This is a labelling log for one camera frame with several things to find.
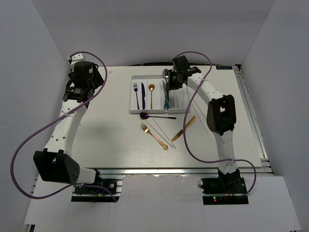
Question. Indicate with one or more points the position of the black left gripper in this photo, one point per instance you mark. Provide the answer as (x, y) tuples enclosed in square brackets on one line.
[(97, 79)]

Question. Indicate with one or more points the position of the gold spoon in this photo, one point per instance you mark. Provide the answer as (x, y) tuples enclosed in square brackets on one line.
[(151, 87)]

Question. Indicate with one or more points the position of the purple iridescent fork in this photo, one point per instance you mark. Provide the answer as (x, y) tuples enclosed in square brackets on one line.
[(136, 89)]

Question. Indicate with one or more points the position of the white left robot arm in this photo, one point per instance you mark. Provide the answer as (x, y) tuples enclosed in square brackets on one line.
[(54, 163)]

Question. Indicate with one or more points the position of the blue right corner label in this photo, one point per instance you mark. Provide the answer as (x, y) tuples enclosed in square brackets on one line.
[(224, 67)]

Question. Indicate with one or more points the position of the green handled silver fork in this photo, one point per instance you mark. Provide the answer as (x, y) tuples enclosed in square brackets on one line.
[(167, 101)]

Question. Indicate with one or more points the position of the green handled silver spoon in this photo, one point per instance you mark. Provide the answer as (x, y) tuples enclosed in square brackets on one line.
[(165, 75)]

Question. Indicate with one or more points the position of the purple iridescent knife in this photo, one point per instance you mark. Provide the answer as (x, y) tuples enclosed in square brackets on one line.
[(143, 96)]

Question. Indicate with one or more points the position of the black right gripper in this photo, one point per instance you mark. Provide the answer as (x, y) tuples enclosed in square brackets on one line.
[(171, 86)]

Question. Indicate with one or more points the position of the green handled silver knife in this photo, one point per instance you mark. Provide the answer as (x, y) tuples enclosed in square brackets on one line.
[(164, 102)]

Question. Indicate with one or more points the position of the white divided utensil tray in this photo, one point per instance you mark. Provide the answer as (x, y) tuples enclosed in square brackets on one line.
[(158, 96)]

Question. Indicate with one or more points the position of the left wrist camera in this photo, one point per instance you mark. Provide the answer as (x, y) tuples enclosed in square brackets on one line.
[(75, 58)]

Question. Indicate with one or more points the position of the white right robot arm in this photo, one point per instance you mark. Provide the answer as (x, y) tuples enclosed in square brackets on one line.
[(221, 112)]

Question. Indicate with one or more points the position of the purple iridescent spoon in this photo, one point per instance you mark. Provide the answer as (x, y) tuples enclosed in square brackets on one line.
[(144, 115)]

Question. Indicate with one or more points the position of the gold fork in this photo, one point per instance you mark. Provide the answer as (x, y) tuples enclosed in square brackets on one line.
[(147, 131)]

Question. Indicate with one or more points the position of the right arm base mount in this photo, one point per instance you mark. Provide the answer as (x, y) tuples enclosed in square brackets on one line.
[(216, 192)]

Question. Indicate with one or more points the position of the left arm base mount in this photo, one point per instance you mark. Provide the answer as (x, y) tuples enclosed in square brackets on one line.
[(105, 190)]

